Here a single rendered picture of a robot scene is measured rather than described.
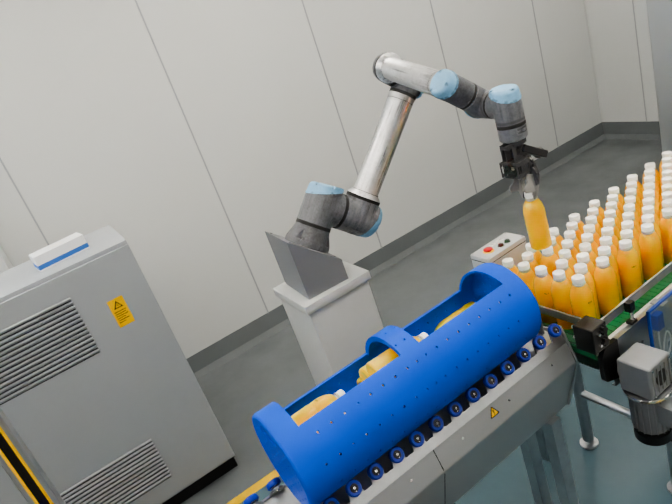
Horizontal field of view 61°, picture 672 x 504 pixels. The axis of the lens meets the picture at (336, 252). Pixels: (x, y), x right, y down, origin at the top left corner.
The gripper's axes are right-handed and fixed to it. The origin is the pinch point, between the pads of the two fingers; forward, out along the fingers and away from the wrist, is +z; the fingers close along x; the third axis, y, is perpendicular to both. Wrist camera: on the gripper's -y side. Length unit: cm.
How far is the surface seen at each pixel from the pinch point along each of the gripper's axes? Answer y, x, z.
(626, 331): 1, 29, 45
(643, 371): 11, 40, 50
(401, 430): 83, 19, 29
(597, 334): 15.7, 30.0, 36.6
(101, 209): 96, -273, -5
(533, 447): 25, 1, 92
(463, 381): 60, 20, 29
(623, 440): -30, -4, 135
